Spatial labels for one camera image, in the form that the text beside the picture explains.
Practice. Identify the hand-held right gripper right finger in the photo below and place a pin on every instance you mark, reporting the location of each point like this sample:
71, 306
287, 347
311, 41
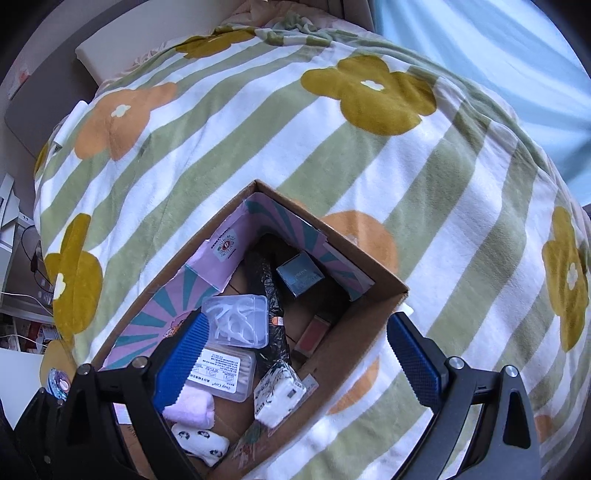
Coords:
415, 360

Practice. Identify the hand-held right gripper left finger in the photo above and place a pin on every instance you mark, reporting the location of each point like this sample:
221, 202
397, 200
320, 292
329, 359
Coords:
184, 360

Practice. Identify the clear cotton swab box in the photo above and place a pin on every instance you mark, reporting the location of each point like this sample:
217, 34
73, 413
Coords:
226, 374

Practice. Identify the pink towel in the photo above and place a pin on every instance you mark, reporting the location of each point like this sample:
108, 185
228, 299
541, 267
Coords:
194, 408

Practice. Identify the clear floss pick box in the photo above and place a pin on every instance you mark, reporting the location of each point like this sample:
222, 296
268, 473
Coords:
235, 321

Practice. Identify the cardboard box with patterned lining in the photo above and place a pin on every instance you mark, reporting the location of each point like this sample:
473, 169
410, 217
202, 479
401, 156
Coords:
351, 323

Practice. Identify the white printed sock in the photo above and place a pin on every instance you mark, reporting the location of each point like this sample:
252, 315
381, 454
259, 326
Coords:
201, 443

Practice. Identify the white tissue pack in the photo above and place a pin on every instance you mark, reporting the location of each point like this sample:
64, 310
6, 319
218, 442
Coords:
279, 397

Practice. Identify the red lipstick tube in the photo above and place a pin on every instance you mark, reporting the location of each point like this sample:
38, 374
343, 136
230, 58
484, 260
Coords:
311, 337

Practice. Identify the small blue box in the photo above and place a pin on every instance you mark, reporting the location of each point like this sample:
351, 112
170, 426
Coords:
300, 274

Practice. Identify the black plastic bag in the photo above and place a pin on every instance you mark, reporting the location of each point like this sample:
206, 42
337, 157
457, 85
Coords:
265, 281

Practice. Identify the white shelving unit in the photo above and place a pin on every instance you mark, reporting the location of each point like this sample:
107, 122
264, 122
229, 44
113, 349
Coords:
14, 258

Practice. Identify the striped floral blanket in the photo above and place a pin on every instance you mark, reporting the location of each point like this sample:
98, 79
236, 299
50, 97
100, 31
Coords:
277, 138

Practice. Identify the beige bed headboard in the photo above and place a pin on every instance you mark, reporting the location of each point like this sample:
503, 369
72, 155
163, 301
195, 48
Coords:
41, 92

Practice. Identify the light blue sheer curtain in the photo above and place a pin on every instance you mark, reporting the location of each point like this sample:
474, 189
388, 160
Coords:
485, 55

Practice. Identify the white pillow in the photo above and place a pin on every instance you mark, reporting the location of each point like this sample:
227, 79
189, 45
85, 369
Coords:
120, 50

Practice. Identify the beige curtain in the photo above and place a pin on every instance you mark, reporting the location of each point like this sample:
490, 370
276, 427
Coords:
351, 11

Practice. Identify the pink quilt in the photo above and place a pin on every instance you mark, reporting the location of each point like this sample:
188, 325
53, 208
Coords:
277, 11

